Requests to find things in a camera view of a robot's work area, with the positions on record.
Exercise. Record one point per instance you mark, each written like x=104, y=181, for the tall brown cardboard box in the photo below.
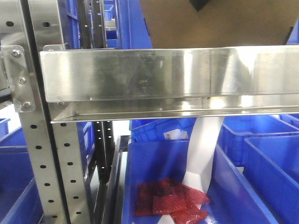
x=219, y=23

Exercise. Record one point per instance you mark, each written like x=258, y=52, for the stainless steel shelf beam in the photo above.
x=97, y=84

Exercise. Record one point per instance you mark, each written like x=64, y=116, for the blue bins upper shelf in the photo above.
x=125, y=25

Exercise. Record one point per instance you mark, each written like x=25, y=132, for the blue bin centre rear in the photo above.
x=144, y=130

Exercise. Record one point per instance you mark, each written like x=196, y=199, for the white paper strip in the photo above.
x=200, y=152

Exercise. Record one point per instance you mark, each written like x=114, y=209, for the blue bin right rear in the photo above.
x=235, y=129

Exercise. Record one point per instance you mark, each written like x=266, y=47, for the red bubble wrap bags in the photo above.
x=169, y=197

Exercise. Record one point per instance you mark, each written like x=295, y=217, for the large blue plastic bin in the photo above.
x=233, y=201

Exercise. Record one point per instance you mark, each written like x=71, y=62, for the blue bin right near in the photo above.
x=272, y=168

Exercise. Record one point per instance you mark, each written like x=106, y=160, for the blue bin lower left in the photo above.
x=19, y=199

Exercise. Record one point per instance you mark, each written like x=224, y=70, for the black perforated rack post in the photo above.
x=104, y=148

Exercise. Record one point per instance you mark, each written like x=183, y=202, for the perforated steel shelf post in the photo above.
x=57, y=157

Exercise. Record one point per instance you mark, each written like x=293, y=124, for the steel corner bracket plate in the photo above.
x=17, y=72

